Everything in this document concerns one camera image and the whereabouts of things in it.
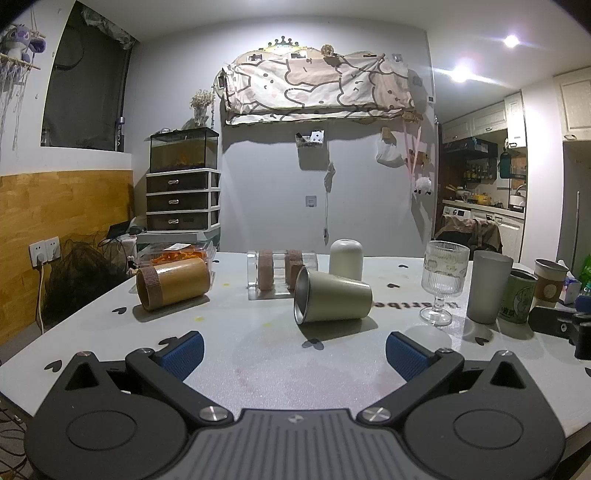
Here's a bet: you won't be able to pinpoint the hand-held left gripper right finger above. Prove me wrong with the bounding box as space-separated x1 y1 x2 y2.
358 331 532 424

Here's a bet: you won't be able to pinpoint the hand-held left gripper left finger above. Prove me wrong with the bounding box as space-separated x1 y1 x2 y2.
60 330 233 424

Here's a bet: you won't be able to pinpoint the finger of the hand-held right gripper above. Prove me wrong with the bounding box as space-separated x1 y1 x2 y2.
528 305 576 341

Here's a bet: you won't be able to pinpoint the olive metal cup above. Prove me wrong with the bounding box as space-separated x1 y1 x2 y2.
293 266 374 326

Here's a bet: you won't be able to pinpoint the paper coffee cup with sleeve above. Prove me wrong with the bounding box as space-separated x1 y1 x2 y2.
532 258 570 309

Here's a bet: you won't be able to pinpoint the green printed paper cup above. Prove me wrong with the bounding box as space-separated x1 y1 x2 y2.
498 270 539 325

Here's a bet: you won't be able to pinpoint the bamboo cup with brown band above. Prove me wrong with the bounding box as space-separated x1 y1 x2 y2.
135 257 212 313

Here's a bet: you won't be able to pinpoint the white ceramic cup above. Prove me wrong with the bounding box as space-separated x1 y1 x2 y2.
329 238 364 281

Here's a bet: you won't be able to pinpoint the tissue pack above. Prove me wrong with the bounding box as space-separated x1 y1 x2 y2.
558 271 583 305

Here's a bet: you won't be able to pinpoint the frosted grey tumbler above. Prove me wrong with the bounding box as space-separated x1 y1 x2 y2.
466 250 514 325

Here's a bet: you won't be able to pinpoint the ribbed glass goblet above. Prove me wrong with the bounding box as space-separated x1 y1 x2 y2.
419 241 470 326

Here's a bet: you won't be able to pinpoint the clear box of orange snacks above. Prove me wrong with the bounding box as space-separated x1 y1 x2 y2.
137 242 218 280

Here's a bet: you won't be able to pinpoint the chair with draped cloth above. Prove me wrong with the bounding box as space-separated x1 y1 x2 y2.
436 216 503 256

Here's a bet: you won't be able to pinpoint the black net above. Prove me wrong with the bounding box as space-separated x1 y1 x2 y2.
45 231 134 326

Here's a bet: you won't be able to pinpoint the clear plastic container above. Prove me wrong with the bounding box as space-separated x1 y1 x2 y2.
246 249 319 301

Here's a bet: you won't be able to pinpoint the white washing machine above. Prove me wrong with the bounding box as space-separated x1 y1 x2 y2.
442 206 472 232

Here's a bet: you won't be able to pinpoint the white plastic drawer unit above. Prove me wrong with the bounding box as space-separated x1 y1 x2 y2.
146 169 221 232

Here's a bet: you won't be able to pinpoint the white hanging bag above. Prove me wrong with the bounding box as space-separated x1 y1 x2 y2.
375 138 406 169

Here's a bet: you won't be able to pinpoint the glass fish tank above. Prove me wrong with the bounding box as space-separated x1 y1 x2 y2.
148 128 219 174

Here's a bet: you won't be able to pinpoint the white kitchen cabinets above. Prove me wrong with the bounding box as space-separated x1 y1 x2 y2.
440 69 591 148

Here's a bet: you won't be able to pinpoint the dried flower bouquet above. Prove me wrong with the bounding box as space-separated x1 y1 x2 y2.
190 89 216 128

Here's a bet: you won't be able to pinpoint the printed cloth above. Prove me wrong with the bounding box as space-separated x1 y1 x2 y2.
217 49 415 125

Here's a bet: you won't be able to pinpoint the dark window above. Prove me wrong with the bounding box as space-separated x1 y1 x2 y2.
41 0 139 153

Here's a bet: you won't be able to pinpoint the white macrame hanging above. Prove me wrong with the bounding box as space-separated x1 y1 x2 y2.
0 52 41 151

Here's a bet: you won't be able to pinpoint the purple plush toy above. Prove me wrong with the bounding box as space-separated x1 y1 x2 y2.
0 25 47 62

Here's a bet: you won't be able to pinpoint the white power cable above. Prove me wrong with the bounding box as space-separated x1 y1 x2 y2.
36 264 47 334

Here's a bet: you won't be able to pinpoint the white wall socket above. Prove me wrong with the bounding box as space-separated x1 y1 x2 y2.
29 236 62 267

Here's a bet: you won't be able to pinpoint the hanging white cable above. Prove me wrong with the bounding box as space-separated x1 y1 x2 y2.
321 161 336 246

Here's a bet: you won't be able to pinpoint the small wall shelf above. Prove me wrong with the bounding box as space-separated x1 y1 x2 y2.
295 129 327 148

